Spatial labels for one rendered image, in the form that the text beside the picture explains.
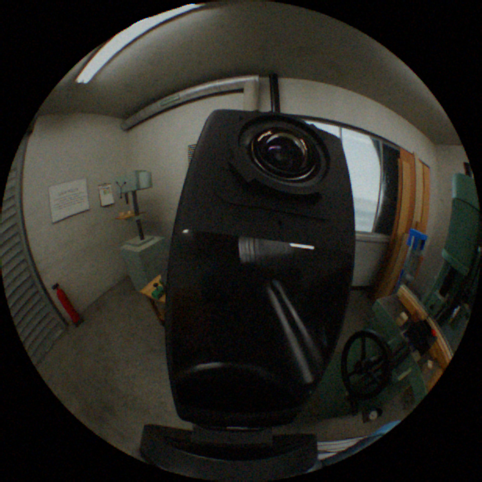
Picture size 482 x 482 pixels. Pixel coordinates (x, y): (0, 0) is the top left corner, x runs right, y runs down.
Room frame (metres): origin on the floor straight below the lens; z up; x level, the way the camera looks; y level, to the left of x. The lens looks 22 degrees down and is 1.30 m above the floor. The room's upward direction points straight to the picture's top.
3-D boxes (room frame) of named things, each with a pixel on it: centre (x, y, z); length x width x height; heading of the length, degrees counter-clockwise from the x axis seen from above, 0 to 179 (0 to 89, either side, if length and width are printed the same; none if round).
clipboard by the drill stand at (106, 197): (1.55, 1.97, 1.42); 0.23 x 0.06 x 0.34; 168
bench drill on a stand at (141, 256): (1.43, 1.25, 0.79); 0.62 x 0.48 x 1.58; 76
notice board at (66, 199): (0.96, 2.12, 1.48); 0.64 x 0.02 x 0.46; 168
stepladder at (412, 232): (0.51, -1.55, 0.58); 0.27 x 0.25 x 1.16; 167
